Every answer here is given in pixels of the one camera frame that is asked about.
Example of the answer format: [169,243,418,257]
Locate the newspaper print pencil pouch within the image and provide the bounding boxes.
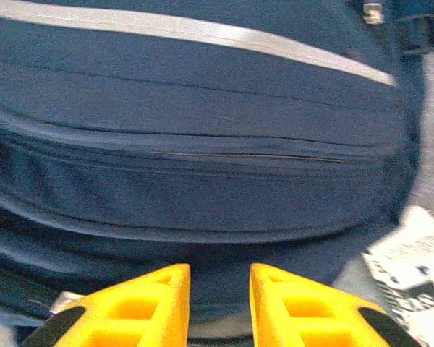
[361,205,434,347]

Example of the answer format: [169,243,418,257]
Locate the navy blue backpack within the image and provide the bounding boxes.
[0,0,434,347]

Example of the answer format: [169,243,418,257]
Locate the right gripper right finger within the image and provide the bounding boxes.
[249,262,424,347]

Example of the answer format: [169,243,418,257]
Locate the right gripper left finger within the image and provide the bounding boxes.
[21,262,192,347]

